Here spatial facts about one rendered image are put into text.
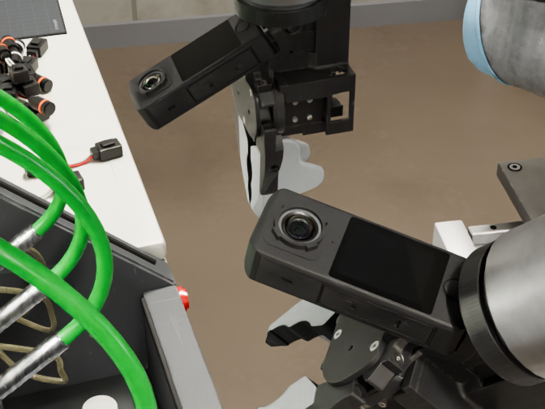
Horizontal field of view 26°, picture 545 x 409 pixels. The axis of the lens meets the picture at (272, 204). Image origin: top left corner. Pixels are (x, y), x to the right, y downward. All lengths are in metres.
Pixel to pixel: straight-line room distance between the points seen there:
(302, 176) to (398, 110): 2.48
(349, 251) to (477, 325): 0.07
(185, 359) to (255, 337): 1.42
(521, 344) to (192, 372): 0.73
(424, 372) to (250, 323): 2.10
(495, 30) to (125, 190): 0.48
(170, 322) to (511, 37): 0.47
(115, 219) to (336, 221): 0.82
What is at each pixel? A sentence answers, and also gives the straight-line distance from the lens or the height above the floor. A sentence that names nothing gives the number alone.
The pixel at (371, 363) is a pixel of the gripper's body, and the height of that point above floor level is 1.40.
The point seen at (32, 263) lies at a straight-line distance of 0.72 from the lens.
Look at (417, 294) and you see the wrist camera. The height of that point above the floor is 1.44.
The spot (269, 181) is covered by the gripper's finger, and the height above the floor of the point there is 1.27.
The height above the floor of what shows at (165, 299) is 0.95.
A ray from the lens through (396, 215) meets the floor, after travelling 3.03.
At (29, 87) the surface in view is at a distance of 1.60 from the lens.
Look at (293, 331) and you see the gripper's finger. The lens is 0.70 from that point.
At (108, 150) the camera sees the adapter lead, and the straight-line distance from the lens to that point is 1.48.
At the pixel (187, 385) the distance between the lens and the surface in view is 1.22.
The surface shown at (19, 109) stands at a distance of 1.09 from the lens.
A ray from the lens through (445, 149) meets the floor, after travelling 3.29.
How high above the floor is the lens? 1.81
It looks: 37 degrees down
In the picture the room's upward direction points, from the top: straight up
